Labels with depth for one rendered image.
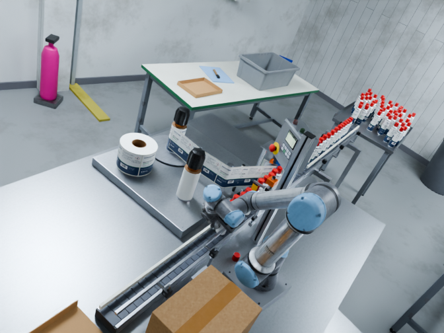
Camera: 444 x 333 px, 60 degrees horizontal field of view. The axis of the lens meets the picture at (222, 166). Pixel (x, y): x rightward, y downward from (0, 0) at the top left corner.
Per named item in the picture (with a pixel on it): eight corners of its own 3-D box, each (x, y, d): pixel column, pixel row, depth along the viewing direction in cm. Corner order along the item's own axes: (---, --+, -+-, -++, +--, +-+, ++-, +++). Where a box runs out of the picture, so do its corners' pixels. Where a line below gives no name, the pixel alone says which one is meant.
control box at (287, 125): (287, 152, 191) (302, 119, 181) (302, 174, 179) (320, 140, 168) (269, 150, 187) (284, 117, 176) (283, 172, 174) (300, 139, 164)
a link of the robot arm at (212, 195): (212, 204, 152) (197, 191, 155) (213, 215, 161) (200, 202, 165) (226, 191, 155) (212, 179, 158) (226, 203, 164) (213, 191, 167)
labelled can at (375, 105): (359, 104, 411) (369, 87, 399) (409, 131, 391) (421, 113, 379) (345, 113, 376) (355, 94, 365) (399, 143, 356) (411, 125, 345)
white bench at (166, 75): (250, 115, 515) (272, 59, 471) (291, 147, 478) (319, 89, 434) (127, 137, 386) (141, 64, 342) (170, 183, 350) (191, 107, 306)
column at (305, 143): (254, 235, 203) (307, 130, 166) (261, 240, 202) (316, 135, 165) (250, 239, 200) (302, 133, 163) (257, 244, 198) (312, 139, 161)
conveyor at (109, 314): (291, 171, 266) (294, 166, 264) (301, 177, 263) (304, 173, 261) (96, 316, 141) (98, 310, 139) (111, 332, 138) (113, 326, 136)
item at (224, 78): (219, 68, 392) (219, 67, 392) (234, 83, 372) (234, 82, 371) (199, 66, 379) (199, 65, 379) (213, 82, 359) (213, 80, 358)
